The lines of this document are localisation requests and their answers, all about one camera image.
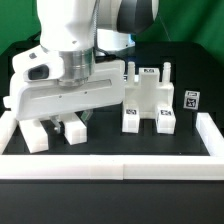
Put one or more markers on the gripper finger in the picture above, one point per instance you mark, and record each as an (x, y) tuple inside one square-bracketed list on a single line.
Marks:
[(58, 126), (86, 116)]

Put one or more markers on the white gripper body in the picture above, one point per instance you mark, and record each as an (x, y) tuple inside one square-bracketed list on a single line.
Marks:
[(35, 91)]

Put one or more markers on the white chair back frame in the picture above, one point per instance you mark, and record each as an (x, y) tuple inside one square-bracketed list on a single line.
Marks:
[(36, 137)]

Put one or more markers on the white chair seat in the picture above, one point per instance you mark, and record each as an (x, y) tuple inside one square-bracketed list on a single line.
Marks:
[(147, 89)]

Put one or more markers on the white U-shaped fence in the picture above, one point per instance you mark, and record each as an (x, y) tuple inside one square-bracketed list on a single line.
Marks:
[(118, 167)]

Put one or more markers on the white nut cube right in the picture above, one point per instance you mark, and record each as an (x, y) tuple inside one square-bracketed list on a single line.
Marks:
[(191, 100)]

